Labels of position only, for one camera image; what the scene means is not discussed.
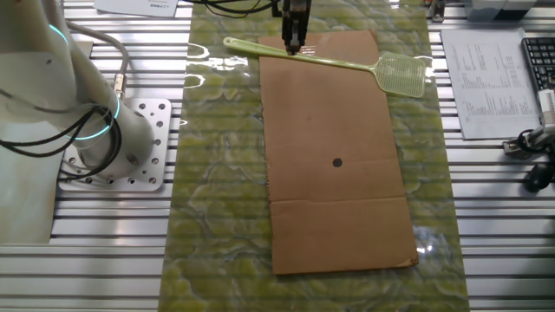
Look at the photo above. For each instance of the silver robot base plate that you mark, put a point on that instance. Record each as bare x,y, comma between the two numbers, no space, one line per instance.
158,130

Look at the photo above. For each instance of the small silver camera on stand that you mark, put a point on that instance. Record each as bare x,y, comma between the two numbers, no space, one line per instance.
547,108

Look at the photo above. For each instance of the grey black box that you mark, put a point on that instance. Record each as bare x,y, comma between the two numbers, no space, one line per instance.
498,9

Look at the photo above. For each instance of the light green plastic flyswatter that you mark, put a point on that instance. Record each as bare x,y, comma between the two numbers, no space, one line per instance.
401,73

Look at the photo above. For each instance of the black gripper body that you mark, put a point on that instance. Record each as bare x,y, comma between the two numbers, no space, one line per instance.
296,17

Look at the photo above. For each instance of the black computer keyboard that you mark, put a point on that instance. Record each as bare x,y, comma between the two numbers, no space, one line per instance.
542,60

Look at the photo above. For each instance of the white paper dense print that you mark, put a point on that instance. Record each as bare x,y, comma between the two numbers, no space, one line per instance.
490,86

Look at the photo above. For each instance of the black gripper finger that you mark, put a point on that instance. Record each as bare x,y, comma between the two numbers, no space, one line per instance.
299,43
289,43

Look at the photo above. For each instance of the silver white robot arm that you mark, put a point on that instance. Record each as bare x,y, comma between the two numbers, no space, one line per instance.
34,65

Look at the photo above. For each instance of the brown cardboard sheet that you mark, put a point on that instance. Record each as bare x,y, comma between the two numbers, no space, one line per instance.
334,216

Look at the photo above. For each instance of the black round device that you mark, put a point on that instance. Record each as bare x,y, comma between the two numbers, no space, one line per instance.
537,177

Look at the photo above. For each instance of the green marble pattern mat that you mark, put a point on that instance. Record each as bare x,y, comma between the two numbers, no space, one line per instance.
217,195

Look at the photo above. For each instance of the white paper short text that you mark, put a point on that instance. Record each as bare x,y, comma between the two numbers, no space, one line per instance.
134,6

